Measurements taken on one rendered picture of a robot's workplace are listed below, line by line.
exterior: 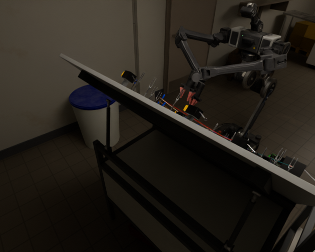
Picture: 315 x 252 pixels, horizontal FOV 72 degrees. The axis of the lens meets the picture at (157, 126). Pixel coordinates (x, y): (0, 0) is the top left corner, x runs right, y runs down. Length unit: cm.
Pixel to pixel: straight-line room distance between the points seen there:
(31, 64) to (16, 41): 26
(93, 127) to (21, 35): 119
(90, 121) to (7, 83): 96
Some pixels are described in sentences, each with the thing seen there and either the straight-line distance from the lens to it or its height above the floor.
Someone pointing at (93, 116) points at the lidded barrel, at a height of 57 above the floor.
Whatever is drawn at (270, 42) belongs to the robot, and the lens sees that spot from 202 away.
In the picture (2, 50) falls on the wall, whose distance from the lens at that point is 276.
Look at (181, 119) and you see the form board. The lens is 66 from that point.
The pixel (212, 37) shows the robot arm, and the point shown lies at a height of 147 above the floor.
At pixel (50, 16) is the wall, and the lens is 279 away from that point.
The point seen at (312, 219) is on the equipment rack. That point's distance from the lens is 133.
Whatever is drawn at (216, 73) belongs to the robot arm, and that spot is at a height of 142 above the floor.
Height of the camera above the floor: 200
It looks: 38 degrees down
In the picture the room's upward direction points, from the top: 1 degrees clockwise
